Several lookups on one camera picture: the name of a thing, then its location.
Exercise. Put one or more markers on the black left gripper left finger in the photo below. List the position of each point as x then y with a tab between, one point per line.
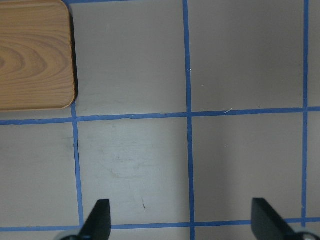
98	223

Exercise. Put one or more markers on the wooden tray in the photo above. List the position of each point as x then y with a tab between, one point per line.
37	65

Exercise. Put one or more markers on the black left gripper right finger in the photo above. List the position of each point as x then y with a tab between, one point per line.
267	224

